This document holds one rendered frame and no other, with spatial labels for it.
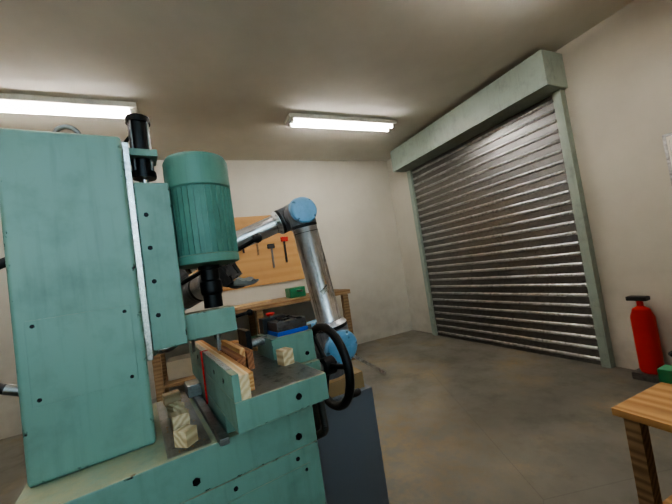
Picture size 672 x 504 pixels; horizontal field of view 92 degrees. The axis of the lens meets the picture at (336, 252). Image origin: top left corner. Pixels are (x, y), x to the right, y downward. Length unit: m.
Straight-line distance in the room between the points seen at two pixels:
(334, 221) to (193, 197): 3.89
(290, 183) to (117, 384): 4.00
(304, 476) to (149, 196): 0.79
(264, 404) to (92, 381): 0.37
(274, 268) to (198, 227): 3.45
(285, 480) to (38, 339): 0.61
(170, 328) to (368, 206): 4.37
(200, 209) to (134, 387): 0.45
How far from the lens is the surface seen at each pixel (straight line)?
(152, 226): 0.95
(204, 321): 0.98
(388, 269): 5.10
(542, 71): 3.48
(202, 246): 0.94
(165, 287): 0.93
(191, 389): 1.14
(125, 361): 0.90
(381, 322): 5.04
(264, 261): 4.34
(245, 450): 0.88
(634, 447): 1.60
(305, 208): 1.40
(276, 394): 0.76
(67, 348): 0.90
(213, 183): 0.98
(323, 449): 1.67
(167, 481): 0.86
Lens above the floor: 1.14
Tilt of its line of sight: 3 degrees up
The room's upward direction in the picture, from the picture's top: 8 degrees counter-clockwise
